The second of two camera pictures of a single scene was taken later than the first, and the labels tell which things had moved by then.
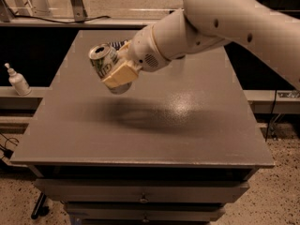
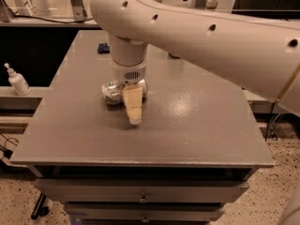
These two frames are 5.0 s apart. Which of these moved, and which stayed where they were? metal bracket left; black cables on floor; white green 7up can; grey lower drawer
Moved: white green 7up can
Stayed: metal bracket left; grey lower drawer; black cables on floor
